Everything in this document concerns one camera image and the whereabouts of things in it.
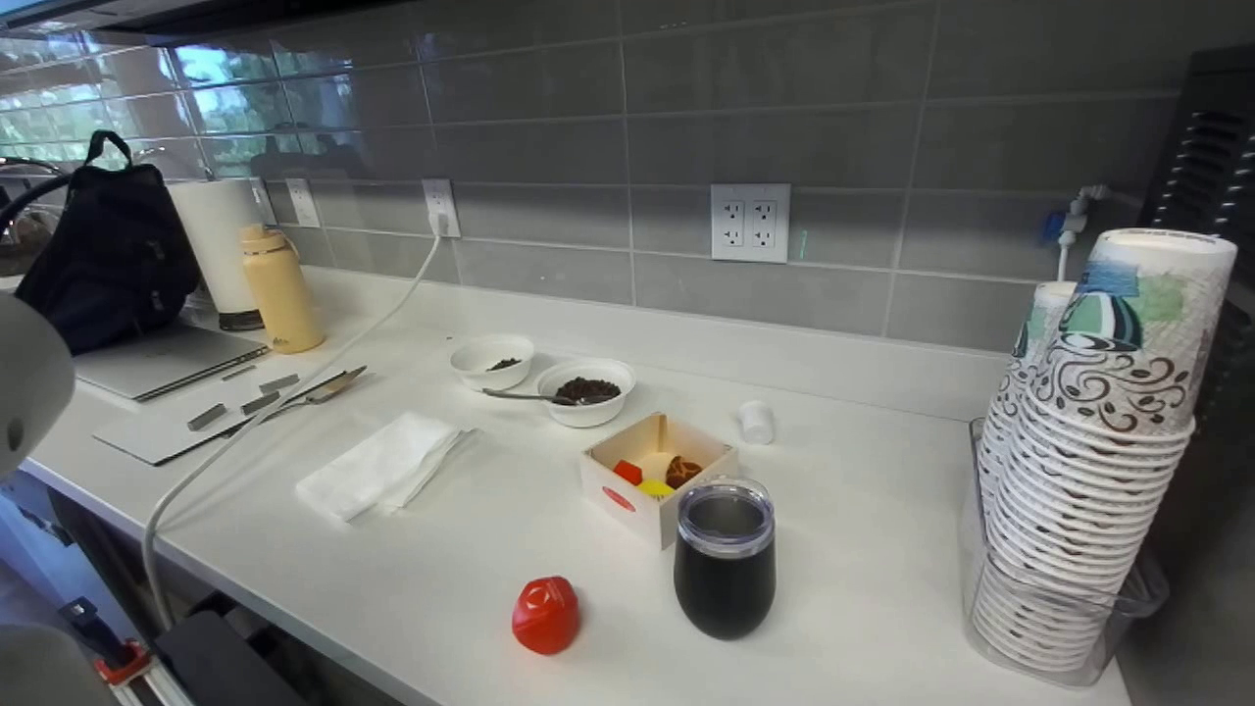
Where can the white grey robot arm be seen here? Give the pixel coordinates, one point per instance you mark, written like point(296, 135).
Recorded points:
point(24, 377)

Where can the white bowl with dark food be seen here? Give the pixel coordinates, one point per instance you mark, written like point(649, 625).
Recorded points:
point(587, 391)

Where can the red toy food piece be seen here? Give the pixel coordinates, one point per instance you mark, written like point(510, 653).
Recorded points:
point(628, 474)

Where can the metal spoon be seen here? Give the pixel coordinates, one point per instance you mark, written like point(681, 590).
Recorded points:
point(515, 394)

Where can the brown toy food piece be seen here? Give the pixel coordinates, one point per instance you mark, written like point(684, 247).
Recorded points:
point(684, 467)

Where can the yellow toy food piece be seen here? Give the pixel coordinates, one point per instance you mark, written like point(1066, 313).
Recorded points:
point(656, 488)

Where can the small white bowl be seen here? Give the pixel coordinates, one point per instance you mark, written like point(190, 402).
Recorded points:
point(490, 356)

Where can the small clear plastic cup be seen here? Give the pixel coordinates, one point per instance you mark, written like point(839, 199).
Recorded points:
point(753, 423)

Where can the small wooden box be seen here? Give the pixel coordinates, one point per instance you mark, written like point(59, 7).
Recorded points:
point(653, 505)

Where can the black tumbler with clear lid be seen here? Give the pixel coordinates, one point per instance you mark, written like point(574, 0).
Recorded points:
point(728, 570)

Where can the white folded napkin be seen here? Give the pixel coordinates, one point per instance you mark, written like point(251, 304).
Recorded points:
point(379, 467)

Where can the tan plastic bottle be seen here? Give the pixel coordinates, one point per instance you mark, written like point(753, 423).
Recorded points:
point(281, 297)

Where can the white paper towel roll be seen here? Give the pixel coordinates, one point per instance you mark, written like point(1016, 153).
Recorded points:
point(217, 240)

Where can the long grey metal bar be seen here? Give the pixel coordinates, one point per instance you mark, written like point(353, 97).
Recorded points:
point(198, 376)

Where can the spray bottle with blue nozzle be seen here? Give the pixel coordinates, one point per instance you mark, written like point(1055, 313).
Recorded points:
point(1060, 259)

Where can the papers with utensils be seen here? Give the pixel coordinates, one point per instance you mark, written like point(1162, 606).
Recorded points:
point(169, 438)

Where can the stack of patterned paper cups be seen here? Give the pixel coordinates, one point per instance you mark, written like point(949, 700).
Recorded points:
point(1098, 497)

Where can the black backpack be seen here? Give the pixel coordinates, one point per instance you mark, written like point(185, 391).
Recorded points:
point(105, 259)

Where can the red and black tool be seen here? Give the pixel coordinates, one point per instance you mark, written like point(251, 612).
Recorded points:
point(105, 642)

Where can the black slotted rack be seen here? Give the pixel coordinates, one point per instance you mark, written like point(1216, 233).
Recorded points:
point(1209, 157)

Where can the white four-socket wall outlet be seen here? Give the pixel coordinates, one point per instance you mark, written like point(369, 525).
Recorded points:
point(752, 221)

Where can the white wall outlet with plug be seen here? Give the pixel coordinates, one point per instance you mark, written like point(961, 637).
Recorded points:
point(442, 204)

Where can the white wall switch plate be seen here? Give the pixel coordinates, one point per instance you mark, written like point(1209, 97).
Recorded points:
point(302, 200)

